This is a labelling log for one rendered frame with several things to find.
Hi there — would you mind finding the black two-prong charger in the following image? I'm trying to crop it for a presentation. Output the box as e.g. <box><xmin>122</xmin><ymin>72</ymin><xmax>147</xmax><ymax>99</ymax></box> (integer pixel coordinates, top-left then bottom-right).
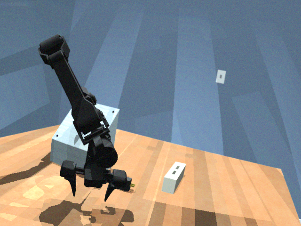
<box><xmin>120</xmin><ymin>177</ymin><xmax>135</xmax><ymax>191</ymax></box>

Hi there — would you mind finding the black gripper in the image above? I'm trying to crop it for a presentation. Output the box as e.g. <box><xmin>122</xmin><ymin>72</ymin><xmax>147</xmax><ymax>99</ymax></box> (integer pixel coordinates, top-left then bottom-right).
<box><xmin>60</xmin><ymin>151</ymin><xmax>127</xmax><ymax>202</ymax></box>

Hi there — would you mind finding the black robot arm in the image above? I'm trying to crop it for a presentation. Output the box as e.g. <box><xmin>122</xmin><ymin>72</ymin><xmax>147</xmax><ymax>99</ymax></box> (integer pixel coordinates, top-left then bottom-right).
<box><xmin>38</xmin><ymin>34</ymin><xmax>118</xmax><ymax>188</ymax></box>

